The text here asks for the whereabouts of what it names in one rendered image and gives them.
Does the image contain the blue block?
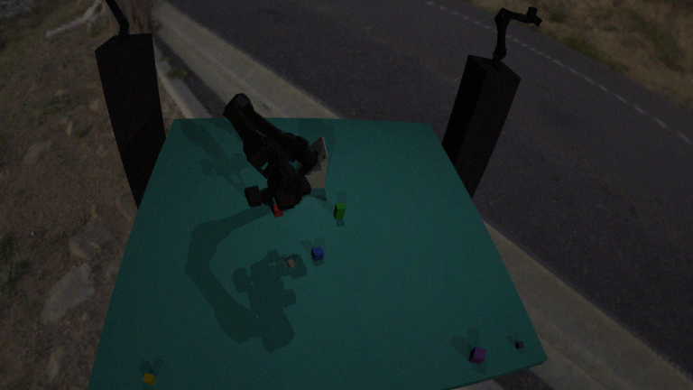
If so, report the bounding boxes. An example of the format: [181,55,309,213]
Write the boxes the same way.
[311,247,324,262]

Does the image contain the purple cube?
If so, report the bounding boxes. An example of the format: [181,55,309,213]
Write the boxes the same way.
[468,347,486,364]

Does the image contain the red block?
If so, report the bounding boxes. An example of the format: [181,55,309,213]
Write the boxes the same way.
[273,204,283,218]

